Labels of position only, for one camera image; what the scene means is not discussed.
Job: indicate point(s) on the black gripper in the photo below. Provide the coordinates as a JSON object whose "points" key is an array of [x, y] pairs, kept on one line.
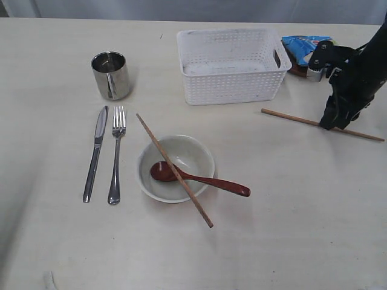
{"points": [[354, 89]]}

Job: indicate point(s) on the brown wooden plate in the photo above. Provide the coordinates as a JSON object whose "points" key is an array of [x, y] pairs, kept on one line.
{"points": [[296, 69]]}

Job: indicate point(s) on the blue chips bag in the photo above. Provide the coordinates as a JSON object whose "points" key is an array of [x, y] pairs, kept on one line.
{"points": [[302, 47]]}

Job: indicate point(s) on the brown wooden chopstick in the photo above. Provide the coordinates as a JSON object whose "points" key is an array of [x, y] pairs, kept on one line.
{"points": [[314, 123], [175, 172]]}

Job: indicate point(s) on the white perforated plastic basket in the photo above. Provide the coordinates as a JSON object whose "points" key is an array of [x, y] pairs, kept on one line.
{"points": [[226, 66]]}

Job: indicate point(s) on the red-brown wooden spoon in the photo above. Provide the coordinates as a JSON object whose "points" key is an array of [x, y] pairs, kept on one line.
{"points": [[161, 171]]}

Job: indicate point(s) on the shiny steel cup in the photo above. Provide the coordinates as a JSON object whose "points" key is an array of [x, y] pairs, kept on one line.
{"points": [[111, 75]]}

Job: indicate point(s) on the silver table knife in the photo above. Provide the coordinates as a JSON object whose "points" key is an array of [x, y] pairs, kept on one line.
{"points": [[98, 138]]}

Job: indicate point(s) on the silver fork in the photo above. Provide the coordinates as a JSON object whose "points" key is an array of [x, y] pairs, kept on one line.
{"points": [[118, 131]]}

